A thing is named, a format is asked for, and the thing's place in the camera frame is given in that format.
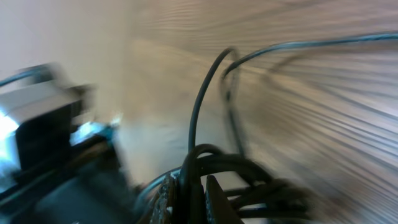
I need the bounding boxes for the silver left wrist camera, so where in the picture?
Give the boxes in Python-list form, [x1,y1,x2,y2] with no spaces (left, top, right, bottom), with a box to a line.
[1,81,86,191]

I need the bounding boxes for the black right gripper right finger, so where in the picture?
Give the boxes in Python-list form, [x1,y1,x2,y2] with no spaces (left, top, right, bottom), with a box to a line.
[205,175,244,224]

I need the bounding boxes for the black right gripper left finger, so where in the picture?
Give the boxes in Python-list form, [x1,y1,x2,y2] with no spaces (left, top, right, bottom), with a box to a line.
[149,174,177,224]

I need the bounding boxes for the black USB cable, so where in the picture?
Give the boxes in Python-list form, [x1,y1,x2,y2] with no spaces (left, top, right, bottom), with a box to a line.
[133,30,398,224]

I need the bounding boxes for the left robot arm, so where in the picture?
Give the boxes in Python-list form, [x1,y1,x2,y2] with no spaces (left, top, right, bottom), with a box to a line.
[1,137,136,224]

